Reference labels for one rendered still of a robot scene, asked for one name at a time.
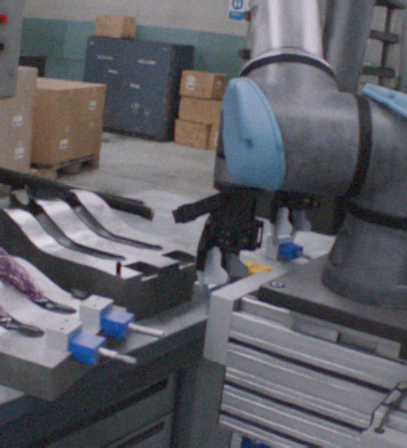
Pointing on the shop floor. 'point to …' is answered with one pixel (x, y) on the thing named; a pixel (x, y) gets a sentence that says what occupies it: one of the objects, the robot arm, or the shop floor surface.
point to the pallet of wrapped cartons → (8, 132)
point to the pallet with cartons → (66, 127)
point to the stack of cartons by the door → (199, 109)
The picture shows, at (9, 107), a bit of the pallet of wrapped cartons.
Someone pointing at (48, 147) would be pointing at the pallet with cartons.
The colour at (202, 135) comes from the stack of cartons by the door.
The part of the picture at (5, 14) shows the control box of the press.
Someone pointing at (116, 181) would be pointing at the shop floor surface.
